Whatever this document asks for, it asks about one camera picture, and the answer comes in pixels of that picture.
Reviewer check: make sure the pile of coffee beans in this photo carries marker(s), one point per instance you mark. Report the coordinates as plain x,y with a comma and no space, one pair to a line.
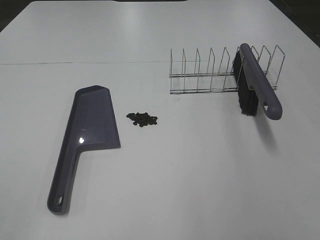
142,119

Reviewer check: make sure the purple plastic dustpan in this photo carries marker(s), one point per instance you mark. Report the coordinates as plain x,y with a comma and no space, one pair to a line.
91,126

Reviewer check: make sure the purple hand brush black bristles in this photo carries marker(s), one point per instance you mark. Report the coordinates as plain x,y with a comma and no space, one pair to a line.
253,86

